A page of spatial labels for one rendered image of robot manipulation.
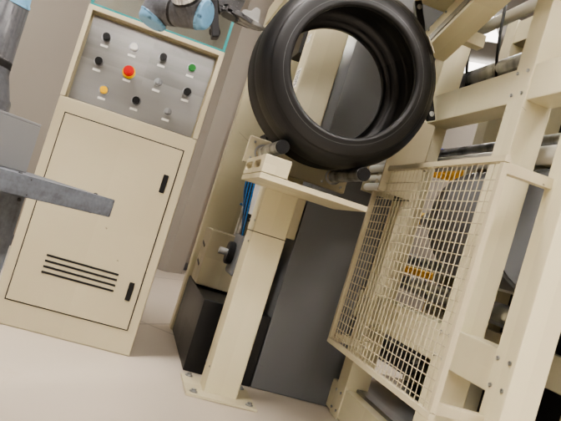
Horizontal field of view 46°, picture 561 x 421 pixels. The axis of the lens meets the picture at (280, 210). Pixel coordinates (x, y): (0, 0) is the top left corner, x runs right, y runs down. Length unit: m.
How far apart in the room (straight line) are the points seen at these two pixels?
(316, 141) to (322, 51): 0.56
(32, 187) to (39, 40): 3.67
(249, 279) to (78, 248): 0.69
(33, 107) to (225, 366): 2.96
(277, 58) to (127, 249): 1.03
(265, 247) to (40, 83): 2.90
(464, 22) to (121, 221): 1.46
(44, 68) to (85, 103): 2.31
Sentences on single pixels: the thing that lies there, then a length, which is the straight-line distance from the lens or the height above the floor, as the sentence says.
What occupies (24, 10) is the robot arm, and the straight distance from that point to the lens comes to 1.49.
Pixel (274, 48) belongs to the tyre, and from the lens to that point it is 2.09.
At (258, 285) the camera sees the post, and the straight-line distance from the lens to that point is 2.46.
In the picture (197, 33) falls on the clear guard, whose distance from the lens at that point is 2.79.
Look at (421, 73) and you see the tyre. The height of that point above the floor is 1.26.
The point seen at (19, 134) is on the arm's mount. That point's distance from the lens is 1.46.
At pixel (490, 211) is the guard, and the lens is 1.76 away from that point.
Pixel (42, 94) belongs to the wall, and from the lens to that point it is 5.02.
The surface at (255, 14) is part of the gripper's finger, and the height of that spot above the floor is 1.28.
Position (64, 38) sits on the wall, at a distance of 5.10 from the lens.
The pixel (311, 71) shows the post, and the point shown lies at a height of 1.25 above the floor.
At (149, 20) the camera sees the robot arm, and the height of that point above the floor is 1.14.
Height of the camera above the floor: 0.63
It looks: 2 degrees up
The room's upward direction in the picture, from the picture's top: 17 degrees clockwise
